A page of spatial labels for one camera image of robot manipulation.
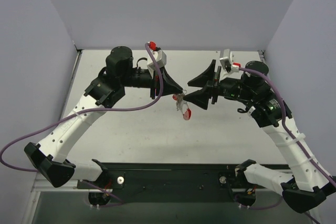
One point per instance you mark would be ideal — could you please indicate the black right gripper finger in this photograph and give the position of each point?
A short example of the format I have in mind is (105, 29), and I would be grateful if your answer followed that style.
(204, 77)
(199, 98)

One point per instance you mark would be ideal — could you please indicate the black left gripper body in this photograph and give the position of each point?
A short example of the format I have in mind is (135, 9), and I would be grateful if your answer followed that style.
(153, 84)

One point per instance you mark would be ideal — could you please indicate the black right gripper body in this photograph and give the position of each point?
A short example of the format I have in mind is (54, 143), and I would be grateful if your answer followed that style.
(215, 85)

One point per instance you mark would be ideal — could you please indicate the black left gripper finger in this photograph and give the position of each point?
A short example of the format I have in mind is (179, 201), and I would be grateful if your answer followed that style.
(168, 82)
(168, 92)

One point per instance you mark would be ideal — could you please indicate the red tagged key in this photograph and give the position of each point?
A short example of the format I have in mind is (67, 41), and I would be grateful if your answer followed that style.
(176, 97)

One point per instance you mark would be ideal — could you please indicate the red round key tag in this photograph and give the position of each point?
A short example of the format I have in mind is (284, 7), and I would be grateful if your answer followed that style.
(187, 114)

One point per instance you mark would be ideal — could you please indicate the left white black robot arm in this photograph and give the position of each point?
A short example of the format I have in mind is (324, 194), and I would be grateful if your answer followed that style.
(49, 155)

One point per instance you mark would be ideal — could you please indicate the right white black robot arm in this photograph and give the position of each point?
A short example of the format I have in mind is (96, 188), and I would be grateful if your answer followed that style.
(308, 184)

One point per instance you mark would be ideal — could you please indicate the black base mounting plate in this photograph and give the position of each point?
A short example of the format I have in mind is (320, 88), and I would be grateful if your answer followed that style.
(172, 183)

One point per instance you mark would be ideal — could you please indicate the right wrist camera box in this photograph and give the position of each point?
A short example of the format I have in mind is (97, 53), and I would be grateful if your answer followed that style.
(227, 62)

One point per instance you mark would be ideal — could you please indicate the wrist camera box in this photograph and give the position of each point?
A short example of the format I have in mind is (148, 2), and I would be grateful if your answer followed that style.
(160, 58)
(227, 62)

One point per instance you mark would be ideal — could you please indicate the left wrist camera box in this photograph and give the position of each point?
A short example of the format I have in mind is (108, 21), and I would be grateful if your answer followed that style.
(160, 58)

